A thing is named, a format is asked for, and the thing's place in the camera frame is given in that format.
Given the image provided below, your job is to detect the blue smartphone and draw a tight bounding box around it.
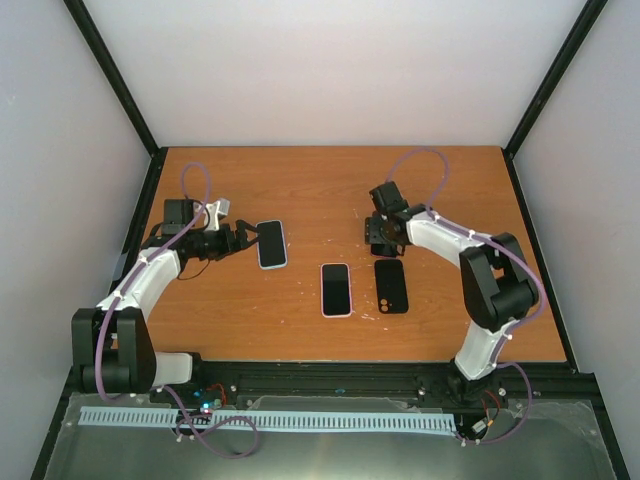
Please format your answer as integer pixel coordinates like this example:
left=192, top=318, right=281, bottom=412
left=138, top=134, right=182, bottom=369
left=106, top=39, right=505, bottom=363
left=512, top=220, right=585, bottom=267
left=257, top=220, right=287, bottom=269

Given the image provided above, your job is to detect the light blue phone case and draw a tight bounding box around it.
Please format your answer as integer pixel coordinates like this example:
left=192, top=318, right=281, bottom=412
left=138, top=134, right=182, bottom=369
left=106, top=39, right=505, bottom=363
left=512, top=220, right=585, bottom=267
left=256, top=219, right=289, bottom=272

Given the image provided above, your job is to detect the black phone case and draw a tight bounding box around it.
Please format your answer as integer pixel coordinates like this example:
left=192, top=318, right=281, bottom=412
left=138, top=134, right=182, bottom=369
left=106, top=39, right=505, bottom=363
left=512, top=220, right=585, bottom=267
left=374, top=259, right=409, bottom=314

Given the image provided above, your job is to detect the black smartphone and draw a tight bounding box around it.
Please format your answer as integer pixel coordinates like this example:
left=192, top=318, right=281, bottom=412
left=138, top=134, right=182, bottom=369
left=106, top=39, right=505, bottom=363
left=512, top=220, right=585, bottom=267
left=321, top=263, right=351, bottom=316

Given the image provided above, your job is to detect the pink phone case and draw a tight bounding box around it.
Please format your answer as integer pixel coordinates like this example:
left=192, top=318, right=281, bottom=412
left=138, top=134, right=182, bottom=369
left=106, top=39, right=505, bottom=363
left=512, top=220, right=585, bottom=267
left=319, top=262, right=354, bottom=319

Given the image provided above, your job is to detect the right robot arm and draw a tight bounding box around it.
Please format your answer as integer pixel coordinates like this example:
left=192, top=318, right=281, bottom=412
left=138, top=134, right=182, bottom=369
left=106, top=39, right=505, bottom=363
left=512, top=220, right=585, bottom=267
left=365, top=181, right=547, bottom=404

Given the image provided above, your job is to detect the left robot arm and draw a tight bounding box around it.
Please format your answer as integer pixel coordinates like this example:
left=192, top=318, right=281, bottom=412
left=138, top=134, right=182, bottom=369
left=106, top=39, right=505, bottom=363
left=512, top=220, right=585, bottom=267
left=71, top=198, right=259, bottom=403

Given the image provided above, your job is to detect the small electronics board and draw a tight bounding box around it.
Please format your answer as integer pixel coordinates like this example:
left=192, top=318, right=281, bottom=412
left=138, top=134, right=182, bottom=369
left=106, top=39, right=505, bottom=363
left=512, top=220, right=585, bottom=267
left=195, top=389, right=226, bottom=414

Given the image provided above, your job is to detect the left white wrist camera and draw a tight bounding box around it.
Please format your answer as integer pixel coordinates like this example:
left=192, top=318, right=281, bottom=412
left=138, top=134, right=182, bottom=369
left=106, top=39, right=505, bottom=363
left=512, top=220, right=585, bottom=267
left=205, top=198, right=231, bottom=231

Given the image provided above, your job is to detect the black aluminium frame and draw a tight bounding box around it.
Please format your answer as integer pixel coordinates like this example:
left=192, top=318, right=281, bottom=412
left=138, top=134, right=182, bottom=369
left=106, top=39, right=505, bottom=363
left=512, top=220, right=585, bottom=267
left=29, top=0, right=634, bottom=480

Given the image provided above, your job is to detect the light blue cable duct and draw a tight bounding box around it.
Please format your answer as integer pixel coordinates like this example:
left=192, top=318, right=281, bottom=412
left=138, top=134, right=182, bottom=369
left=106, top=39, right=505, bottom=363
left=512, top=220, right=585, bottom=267
left=78, top=406, right=456, bottom=436

